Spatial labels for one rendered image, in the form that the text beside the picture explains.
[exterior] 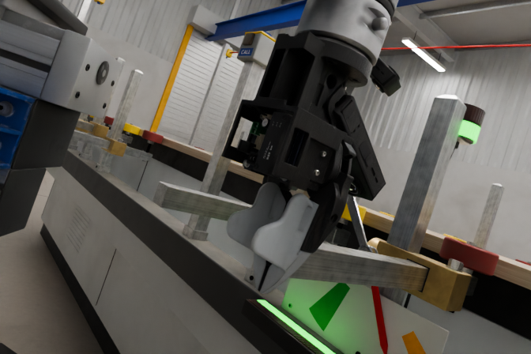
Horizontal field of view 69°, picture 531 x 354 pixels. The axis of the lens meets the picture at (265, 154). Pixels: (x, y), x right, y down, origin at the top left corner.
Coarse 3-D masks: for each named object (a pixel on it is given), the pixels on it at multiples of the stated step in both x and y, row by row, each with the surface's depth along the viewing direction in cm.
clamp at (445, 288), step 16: (384, 240) 58; (400, 256) 53; (416, 256) 52; (432, 272) 50; (448, 272) 48; (432, 288) 49; (448, 288) 48; (464, 288) 50; (432, 304) 49; (448, 304) 48
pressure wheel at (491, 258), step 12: (444, 240) 62; (456, 240) 60; (444, 252) 61; (456, 252) 59; (468, 252) 58; (480, 252) 58; (492, 252) 60; (468, 264) 58; (480, 264) 58; (492, 264) 58
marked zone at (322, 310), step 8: (336, 288) 59; (344, 288) 58; (328, 296) 60; (336, 296) 59; (344, 296) 58; (320, 304) 60; (328, 304) 59; (336, 304) 58; (312, 312) 61; (320, 312) 60; (328, 312) 59; (320, 320) 60; (328, 320) 59
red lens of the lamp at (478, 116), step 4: (468, 104) 57; (468, 108) 57; (472, 108) 57; (476, 108) 57; (480, 108) 57; (468, 112) 57; (472, 112) 57; (476, 112) 57; (480, 112) 57; (484, 112) 58; (464, 116) 57; (468, 116) 57; (472, 116) 57; (476, 116) 57; (480, 116) 57; (472, 120) 57; (476, 120) 57; (480, 120) 58; (480, 124) 58
